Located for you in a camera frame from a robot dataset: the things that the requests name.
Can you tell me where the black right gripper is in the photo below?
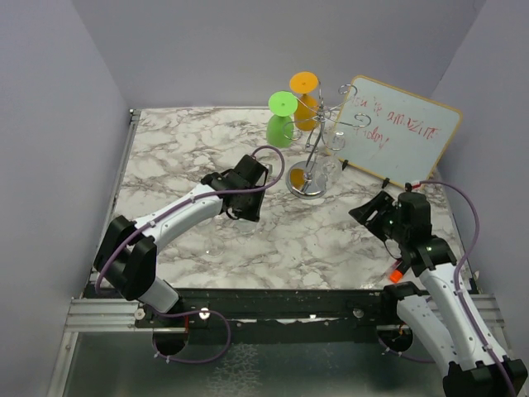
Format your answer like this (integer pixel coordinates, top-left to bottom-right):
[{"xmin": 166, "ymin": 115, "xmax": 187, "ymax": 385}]
[{"xmin": 350, "ymin": 189, "xmax": 409, "ymax": 243}]

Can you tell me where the clear wine glass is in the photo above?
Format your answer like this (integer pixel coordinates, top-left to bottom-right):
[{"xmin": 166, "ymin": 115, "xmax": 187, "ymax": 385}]
[
  {"xmin": 203, "ymin": 219, "xmax": 225, "ymax": 257},
  {"xmin": 315, "ymin": 131, "xmax": 347, "ymax": 190}
]

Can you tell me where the green plastic wine glass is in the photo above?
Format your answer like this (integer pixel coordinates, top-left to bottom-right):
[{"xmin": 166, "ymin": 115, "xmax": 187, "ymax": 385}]
[{"xmin": 266, "ymin": 91, "xmax": 298, "ymax": 148}]

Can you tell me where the orange plastic wine glass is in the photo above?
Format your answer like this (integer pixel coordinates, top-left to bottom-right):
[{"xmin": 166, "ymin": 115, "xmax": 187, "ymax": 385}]
[{"xmin": 289, "ymin": 71, "xmax": 319, "ymax": 132}]

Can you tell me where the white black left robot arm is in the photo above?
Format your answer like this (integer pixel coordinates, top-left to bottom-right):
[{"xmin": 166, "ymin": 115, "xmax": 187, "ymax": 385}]
[{"xmin": 93, "ymin": 155, "xmax": 269, "ymax": 327}]

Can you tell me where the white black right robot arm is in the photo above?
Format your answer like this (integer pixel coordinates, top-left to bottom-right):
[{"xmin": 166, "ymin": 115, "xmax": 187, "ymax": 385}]
[{"xmin": 349, "ymin": 191, "xmax": 528, "ymax": 396}]

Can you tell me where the chrome wine glass rack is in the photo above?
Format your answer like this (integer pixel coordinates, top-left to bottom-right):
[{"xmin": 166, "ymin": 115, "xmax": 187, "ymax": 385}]
[{"xmin": 286, "ymin": 84, "xmax": 371, "ymax": 200}]

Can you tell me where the red orange marker pen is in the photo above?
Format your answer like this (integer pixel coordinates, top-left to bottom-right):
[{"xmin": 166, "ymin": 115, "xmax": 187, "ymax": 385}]
[{"xmin": 388, "ymin": 259, "xmax": 409, "ymax": 284}]

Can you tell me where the yellow framed whiteboard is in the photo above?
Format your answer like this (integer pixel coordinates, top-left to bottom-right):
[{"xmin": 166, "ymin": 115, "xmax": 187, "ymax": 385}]
[{"xmin": 326, "ymin": 75, "xmax": 462, "ymax": 188}]

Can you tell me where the black front mounting bar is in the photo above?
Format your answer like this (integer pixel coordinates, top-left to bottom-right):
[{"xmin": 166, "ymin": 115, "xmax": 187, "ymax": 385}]
[{"xmin": 136, "ymin": 289, "xmax": 404, "ymax": 344}]

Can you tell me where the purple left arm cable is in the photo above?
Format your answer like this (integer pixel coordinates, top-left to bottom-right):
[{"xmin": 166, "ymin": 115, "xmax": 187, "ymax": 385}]
[{"xmin": 94, "ymin": 146, "xmax": 287, "ymax": 294}]

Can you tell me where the aluminium table edge rail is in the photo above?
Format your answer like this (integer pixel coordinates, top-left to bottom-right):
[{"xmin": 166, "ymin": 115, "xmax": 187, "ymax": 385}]
[{"xmin": 94, "ymin": 108, "xmax": 140, "ymax": 265}]

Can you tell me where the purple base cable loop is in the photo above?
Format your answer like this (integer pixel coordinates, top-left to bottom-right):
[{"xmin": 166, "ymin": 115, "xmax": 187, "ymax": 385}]
[{"xmin": 144, "ymin": 309, "xmax": 231, "ymax": 366}]

